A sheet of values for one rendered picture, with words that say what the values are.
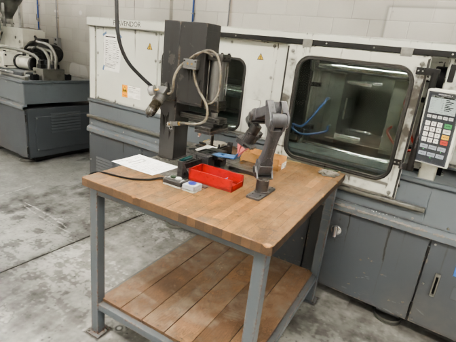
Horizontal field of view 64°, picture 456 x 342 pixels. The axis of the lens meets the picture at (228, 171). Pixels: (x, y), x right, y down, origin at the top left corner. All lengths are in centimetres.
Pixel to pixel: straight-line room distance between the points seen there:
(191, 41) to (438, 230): 168
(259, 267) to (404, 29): 346
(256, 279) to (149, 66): 218
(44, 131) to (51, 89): 51
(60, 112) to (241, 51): 293
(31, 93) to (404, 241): 403
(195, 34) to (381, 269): 176
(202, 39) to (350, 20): 283
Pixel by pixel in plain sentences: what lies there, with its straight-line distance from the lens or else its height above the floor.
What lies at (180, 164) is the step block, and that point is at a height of 97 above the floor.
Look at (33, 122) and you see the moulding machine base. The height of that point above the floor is 50.
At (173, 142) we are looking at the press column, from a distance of 211.
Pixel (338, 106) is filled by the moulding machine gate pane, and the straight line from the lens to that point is 231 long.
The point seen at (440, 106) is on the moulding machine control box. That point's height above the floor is 138.
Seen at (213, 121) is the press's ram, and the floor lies 117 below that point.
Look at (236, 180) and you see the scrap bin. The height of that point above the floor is 92.
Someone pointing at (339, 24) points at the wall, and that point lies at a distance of 459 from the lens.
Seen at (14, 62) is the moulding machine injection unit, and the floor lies 111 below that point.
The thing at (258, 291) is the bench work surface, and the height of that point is 69.
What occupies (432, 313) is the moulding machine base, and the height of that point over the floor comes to 20.
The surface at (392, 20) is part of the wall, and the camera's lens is 446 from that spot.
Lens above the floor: 154
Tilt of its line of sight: 18 degrees down
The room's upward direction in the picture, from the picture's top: 6 degrees clockwise
